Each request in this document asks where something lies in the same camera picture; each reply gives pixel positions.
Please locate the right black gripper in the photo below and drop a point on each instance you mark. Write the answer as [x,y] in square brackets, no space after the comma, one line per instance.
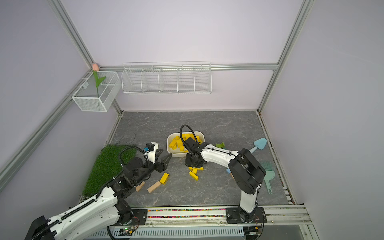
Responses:
[187,163]

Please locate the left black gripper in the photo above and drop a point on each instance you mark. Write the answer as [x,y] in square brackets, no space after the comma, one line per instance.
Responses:
[165,164]

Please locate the long yellow block diagonal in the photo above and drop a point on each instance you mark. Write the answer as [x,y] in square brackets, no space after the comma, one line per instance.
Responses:
[175,143]

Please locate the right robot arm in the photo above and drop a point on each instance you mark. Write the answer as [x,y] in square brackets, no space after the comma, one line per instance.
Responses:
[247,172]

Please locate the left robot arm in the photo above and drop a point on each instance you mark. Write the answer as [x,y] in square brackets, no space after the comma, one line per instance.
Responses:
[87,207]

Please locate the white plastic bin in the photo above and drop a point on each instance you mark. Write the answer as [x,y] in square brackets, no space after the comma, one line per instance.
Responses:
[181,151]

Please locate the yellow rectangular block left pile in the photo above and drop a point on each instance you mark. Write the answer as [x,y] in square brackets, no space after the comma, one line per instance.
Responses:
[164,178]

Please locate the green arch block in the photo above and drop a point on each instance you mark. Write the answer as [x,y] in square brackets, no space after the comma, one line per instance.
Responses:
[221,145]

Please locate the natural wood long block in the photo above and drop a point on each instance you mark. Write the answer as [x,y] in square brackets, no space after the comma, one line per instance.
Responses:
[154,187]

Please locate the natural wood block lower left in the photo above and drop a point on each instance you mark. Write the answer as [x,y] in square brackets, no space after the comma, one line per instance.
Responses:
[140,186]

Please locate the green artificial grass mat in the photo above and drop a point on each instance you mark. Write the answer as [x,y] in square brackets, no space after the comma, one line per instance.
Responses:
[107,166]

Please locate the teal toy shovel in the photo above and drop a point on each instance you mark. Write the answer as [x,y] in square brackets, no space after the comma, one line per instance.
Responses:
[259,144]

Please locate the teal toy rake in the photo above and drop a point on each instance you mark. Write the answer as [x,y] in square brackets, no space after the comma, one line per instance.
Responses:
[270,175]

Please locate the artificial pink tulip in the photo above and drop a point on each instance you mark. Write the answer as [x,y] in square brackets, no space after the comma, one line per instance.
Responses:
[98,80]

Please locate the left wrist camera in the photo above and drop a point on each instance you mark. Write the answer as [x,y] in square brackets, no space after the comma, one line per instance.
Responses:
[150,151]

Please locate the white wire wall rack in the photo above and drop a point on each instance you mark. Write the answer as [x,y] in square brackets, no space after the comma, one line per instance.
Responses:
[167,78]

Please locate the white mesh wall basket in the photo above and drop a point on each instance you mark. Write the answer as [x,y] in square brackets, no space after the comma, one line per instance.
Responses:
[86,95]

